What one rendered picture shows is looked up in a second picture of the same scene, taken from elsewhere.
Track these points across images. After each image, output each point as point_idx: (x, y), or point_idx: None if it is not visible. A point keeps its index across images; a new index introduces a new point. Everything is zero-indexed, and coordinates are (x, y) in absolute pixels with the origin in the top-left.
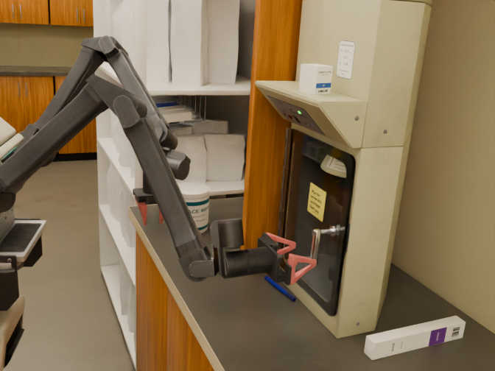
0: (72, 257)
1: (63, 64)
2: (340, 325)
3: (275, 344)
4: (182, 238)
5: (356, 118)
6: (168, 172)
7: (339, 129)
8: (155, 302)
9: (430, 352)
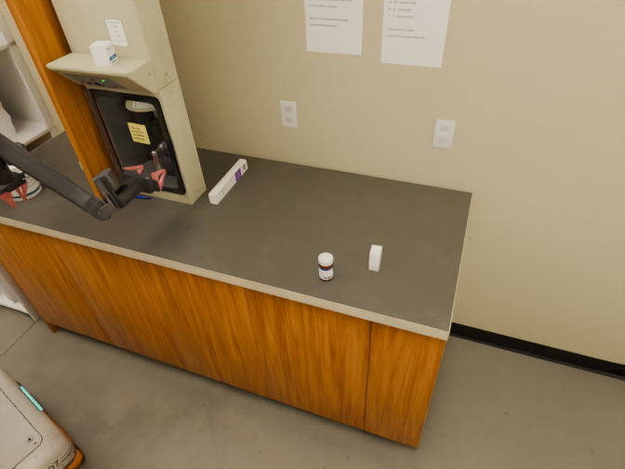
0: None
1: None
2: (191, 196)
3: (164, 226)
4: (82, 200)
5: (149, 74)
6: (44, 163)
7: (144, 86)
8: (36, 256)
9: (239, 184)
